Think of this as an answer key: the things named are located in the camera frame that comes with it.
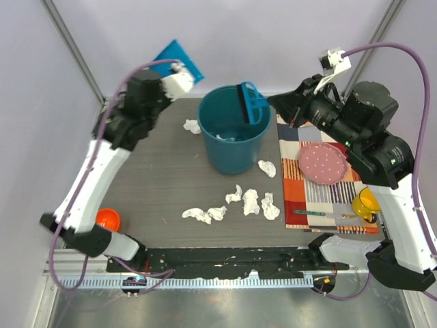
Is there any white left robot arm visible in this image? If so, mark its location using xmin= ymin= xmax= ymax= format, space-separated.
xmin=40 ymin=64 xmax=195 ymax=273

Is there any orange plastic bowl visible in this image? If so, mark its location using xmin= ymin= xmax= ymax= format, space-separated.
xmin=96 ymin=208 xmax=121 ymax=232

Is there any colourful striped placemat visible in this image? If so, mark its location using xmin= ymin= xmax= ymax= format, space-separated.
xmin=277 ymin=116 xmax=380 ymax=235

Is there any crumpled white paper scrap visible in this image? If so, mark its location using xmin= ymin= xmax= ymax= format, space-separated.
xmin=183 ymin=119 xmax=201 ymax=135
xmin=225 ymin=184 xmax=242 ymax=204
xmin=207 ymin=206 xmax=227 ymax=221
xmin=242 ymin=189 xmax=260 ymax=216
xmin=216 ymin=134 xmax=244 ymax=142
xmin=182 ymin=208 xmax=212 ymax=225
xmin=257 ymin=160 xmax=277 ymax=178
xmin=261 ymin=193 xmax=281 ymax=221

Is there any blue hand brush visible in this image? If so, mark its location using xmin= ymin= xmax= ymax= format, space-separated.
xmin=236 ymin=81 xmax=270 ymax=125

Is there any teal plastic waste bin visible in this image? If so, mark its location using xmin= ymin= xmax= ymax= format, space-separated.
xmin=197 ymin=85 xmax=272 ymax=175

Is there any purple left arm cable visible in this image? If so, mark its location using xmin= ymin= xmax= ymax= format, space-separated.
xmin=49 ymin=59 xmax=185 ymax=300

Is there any white cable duct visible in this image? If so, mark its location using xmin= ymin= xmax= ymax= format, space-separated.
xmin=79 ymin=273 xmax=313 ymax=290

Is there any pink dotted plate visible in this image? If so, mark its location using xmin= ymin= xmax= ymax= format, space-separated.
xmin=298 ymin=143 xmax=348 ymax=185

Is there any yellow mug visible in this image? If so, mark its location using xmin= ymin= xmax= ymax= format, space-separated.
xmin=352 ymin=187 xmax=381 ymax=224

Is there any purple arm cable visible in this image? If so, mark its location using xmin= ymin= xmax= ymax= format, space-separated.
xmin=312 ymin=42 xmax=437 ymax=301
xmin=49 ymin=59 xmax=185 ymax=300

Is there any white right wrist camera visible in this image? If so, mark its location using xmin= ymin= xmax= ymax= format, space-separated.
xmin=313 ymin=48 xmax=352 ymax=94

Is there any aluminium frame rail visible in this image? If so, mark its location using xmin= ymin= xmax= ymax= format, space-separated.
xmin=53 ymin=249 xmax=367 ymax=279

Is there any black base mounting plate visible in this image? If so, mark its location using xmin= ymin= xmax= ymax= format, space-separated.
xmin=105 ymin=246 xmax=350 ymax=279

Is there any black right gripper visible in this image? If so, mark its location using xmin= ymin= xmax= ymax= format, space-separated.
xmin=267 ymin=74 xmax=361 ymax=150

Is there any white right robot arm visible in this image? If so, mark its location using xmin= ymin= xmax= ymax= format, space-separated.
xmin=267 ymin=75 xmax=436 ymax=292

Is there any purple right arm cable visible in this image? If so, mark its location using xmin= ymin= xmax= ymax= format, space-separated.
xmin=312 ymin=42 xmax=437 ymax=301

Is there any blue plastic dustpan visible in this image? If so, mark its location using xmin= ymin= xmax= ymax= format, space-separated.
xmin=151 ymin=39 xmax=204 ymax=84

